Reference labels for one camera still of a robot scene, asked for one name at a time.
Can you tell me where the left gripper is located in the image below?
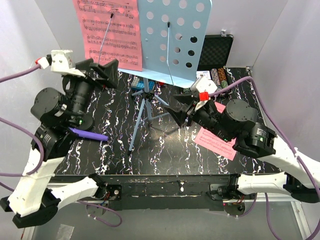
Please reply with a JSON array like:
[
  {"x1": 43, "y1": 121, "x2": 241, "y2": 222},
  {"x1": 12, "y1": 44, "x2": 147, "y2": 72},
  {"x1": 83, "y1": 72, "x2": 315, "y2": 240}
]
[{"x1": 68, "y1": 58, "x2": 118, "y2": 126}]

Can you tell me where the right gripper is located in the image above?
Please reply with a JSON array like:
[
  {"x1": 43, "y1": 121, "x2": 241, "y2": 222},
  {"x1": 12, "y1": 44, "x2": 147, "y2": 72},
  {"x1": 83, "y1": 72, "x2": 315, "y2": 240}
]
[{"x1": 162, "y1": 90, "x2": 234, "y2": 143}]

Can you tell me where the pink sheet music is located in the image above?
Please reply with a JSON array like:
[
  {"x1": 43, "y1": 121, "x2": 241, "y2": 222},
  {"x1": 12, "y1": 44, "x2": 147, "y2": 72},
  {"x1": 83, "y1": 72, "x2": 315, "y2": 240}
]
[
  {"x1": 73, "y1": 0, "x2": 143, "y2": 72},
  {"x1": 193, "y1": 102, "x2": 237, "y2": 161}
]

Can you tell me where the purple toy microphone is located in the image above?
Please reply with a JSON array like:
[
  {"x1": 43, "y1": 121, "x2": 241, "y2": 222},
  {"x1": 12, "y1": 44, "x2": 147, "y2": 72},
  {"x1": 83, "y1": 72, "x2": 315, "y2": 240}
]
[{"x1": 69, "y1": 127, "x2": 109, "y2": 142}]

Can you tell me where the light blue music stand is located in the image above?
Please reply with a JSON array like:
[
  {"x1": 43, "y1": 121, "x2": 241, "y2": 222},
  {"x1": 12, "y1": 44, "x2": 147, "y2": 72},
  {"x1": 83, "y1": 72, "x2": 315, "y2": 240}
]
[{"x1": 127, "y1": 0, "x2": 213, "y2": 155}]

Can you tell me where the black microphone stand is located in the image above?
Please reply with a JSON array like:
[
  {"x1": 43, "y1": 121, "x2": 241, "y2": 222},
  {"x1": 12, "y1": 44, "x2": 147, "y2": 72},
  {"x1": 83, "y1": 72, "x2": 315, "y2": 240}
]
[{"x1": 78, "y1": 114, "x2": 94, "y2": 131}]

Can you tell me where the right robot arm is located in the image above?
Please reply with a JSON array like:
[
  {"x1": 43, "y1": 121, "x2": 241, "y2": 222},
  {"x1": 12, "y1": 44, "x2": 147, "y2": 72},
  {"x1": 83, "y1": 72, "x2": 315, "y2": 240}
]
[{"x1": 165, "y1": 93, "x2": 320, "y2": 204}]

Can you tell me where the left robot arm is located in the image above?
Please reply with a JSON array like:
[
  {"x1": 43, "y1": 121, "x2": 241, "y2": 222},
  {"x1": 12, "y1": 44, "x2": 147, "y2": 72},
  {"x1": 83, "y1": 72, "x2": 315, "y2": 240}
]
[{"x1": 0, "y1": 54, "x2": 119, "y2": 229}]

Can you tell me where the white card deck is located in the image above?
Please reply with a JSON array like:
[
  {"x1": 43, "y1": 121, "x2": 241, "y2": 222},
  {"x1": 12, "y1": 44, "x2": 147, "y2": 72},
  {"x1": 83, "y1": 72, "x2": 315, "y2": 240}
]
[{"x1": 196, "y1": 70, "x2": 212, "y2": 80}]

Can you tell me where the blue toy brick block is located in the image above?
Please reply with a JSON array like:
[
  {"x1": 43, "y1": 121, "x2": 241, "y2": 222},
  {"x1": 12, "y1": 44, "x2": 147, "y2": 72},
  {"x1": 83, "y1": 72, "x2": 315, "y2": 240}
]
[{"x1": 131, "y1": 76, "x2": 155, "y2": 91}]

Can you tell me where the black poker chip case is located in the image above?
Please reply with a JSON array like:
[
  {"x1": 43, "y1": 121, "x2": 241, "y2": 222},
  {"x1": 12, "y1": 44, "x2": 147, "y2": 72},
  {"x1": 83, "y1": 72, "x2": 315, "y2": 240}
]
[{"x1": 197, "y1": 34, "x2": 234, "y2": 91}]

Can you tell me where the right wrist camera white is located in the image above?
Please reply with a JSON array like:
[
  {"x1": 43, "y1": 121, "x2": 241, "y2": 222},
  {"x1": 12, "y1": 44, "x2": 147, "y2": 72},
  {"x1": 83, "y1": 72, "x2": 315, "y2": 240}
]
[{"x1": 190, "y1": 76, "x2": 218, "y2": 112}]

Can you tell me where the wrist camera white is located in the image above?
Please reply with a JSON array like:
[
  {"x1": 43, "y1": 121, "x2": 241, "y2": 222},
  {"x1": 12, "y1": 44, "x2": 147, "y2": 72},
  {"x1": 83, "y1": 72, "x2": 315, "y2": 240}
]
[
  {"x1": 190, "y1": 76, "x2": 218, "y2": 112},
  {"x1": 50, "y1": 49, "x2": 85, "y2": 77}
]

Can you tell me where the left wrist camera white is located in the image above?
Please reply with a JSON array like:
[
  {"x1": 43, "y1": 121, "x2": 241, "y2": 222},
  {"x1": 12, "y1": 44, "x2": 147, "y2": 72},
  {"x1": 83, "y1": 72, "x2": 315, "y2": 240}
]
[{"x1": 50, "y1": 49, "x2": 85, "y2": 77}]

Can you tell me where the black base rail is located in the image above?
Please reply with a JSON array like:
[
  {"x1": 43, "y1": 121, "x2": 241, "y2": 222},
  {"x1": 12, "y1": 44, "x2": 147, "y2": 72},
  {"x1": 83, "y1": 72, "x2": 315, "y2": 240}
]
[{"x1": 74, "y1": 174, "x2": 253, "y2": 212}]

